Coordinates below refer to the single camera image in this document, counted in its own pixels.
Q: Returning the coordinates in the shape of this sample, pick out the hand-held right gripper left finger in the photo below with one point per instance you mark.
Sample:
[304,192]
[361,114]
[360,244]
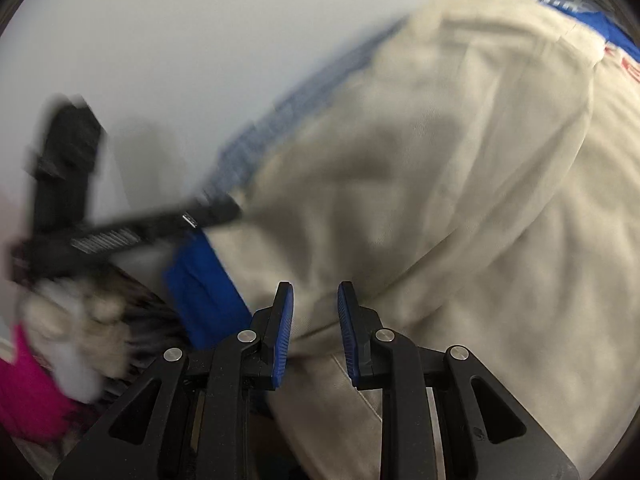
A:
[281,332]

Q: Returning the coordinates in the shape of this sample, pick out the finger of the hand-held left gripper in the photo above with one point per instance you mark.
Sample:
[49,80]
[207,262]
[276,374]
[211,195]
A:
[160,225]

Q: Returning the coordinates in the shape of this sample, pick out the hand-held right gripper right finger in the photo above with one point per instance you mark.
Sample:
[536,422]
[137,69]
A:
[346,337]

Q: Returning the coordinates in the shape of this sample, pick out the beige and blue jacket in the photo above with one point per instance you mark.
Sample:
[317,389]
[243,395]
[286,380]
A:
[425,160]

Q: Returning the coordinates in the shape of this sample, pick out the person's left hand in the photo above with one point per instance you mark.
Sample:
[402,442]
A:
[70,335]

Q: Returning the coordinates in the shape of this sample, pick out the dark cloth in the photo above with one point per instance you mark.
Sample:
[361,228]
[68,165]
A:
[145,330]

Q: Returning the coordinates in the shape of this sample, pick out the blue striped quilt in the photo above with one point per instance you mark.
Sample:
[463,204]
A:
[280,110]

